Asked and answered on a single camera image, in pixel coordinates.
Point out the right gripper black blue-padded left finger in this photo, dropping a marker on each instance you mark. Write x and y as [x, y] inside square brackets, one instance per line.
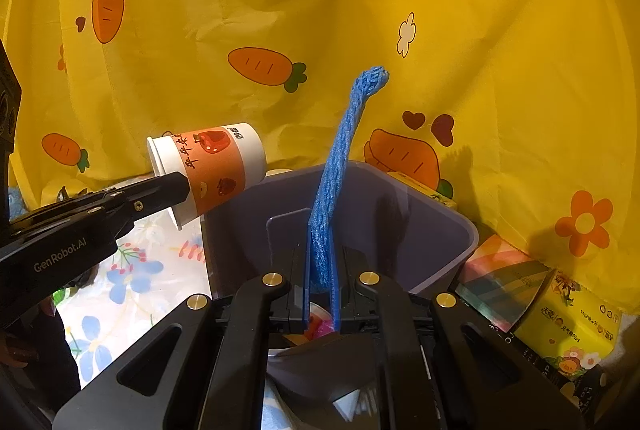
[204, 365]

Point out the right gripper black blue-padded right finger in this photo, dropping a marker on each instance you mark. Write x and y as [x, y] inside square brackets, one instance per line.
[438, 367]

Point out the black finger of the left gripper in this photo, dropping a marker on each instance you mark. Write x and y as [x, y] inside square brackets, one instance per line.
[150, 197]

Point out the orange white paper cup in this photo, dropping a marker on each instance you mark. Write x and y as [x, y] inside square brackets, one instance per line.
[218, 162]

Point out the blue foam net sleeve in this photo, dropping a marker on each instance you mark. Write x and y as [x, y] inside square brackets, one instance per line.
[321, 259]

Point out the grey plastic trash bin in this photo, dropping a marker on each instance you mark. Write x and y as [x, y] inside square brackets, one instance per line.
[390, 241]

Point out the floral plastic bed cover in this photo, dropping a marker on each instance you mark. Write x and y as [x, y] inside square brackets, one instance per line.
[154, 268]

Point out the pastel striped box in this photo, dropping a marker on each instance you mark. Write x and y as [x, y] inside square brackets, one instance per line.
[500, 282]

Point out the grid pattern paper cup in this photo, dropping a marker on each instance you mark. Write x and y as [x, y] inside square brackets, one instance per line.
[279, 343]

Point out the pink crumpled plastic bag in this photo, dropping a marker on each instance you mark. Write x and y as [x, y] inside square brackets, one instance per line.
[318, 327]

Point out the yellow tissue pack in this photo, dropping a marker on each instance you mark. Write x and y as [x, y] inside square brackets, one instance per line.
[569, 326]

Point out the cream plush toy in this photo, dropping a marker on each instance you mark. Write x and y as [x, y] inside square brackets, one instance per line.
[274, 172]

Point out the black printed box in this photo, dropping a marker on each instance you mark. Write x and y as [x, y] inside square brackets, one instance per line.
[585, 390]

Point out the yellow carrot print curtain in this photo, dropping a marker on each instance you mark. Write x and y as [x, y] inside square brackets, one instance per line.
[526, 111]

